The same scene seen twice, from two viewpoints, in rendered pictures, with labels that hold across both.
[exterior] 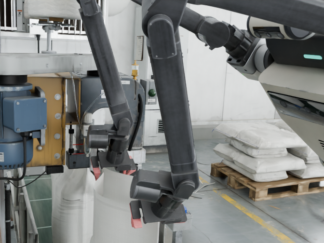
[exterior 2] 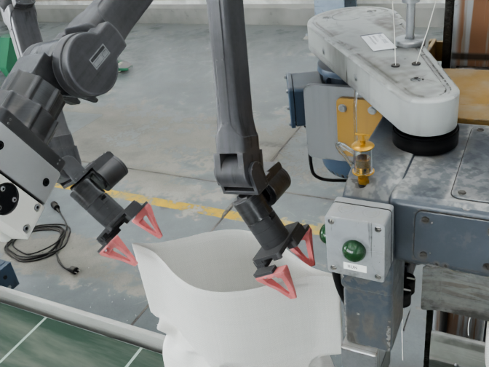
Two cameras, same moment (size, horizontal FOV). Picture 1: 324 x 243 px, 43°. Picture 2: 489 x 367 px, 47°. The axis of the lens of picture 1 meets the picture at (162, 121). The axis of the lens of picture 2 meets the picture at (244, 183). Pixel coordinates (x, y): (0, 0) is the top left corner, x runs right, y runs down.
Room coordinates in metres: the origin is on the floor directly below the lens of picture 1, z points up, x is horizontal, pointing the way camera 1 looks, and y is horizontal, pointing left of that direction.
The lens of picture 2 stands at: (1.96, -0.39, 1.73)
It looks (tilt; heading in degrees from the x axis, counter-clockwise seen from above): 30 degrees down; 144
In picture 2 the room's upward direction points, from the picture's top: 8 degrees counter-clockwise
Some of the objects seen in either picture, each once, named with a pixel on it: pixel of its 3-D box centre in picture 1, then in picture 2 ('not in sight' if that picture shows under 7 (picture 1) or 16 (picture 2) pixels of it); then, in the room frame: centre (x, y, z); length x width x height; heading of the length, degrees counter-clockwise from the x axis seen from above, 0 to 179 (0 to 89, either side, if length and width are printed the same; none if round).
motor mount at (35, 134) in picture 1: (33, 111); (376, 124); (1.32, 0.42, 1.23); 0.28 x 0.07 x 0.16; 23
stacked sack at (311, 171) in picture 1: (314, 167); not in sight; (4.32, -1.67, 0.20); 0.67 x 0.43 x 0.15; 113
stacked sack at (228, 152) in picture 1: (246, 150); not in sight; (4.43, -0.95, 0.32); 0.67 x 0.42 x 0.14; 117
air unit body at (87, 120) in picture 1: (88, 134); not in sight; (1.41, 0.25, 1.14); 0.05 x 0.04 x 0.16; 113
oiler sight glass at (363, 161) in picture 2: (134, 70); (362, 158); (1.54, 0.11, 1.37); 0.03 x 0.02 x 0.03; 23
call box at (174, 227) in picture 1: (178, 218); not in sight; (1.49, -0.08, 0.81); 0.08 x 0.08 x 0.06; 23
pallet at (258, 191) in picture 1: (276, 175); not in sight; (4.38, -1.30, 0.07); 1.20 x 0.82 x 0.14; 115
